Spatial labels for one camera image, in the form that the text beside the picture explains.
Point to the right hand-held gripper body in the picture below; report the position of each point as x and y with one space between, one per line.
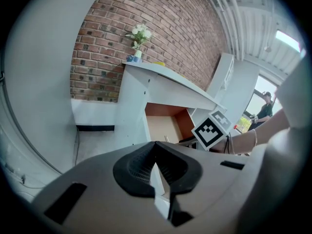
209 133

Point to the white shelf cabinet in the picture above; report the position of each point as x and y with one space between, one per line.
241 82

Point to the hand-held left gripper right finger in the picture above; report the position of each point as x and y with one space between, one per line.
219 186

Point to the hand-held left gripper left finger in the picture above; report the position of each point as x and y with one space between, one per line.
97 179

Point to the white flower bouquet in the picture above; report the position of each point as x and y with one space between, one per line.
140 33

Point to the white desk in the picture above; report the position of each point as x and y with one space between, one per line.
136 94

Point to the person's right forearm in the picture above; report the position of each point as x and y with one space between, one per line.
268 125

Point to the ceiling light panel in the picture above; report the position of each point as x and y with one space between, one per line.
287 41

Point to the pale green vase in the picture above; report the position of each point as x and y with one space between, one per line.
137 54

